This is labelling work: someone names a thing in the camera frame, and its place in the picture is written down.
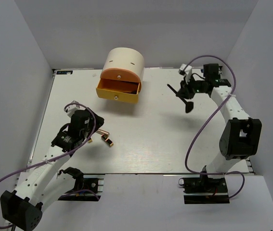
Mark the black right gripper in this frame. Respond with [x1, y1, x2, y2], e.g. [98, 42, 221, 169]
[175, 75, 207, 100]

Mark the rose gold lipstick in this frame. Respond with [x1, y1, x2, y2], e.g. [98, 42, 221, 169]
[96, 129, 110, 136]

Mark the black fan brush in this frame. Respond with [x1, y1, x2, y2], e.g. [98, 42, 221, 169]
[167, 84, 194, 113]

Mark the cream round drawer organizer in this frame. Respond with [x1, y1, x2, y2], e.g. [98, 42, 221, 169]
[96, 47, 144, 104]

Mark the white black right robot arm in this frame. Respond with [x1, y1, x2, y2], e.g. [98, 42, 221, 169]
[176, 64, 262, 192]

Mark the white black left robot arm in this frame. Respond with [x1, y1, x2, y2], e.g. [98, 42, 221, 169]
[0, 109, 104, 231]

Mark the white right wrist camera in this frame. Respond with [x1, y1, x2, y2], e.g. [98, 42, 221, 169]
[178, 64, 193, 84]

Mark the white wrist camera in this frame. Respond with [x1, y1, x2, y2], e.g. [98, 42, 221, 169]
[178, 64, 193, 84]
[64, 101, 80, 118]

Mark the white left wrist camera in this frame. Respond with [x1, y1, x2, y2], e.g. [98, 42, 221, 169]
[64, 101, 80, 118]

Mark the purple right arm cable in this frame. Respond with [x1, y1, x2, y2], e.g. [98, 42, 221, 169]
[184, 55, 245, 199]

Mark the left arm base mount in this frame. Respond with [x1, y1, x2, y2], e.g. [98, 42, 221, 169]
[57, 167, 104, 202]

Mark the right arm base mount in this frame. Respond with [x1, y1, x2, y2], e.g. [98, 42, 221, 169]
[178, 175, 230, 205]

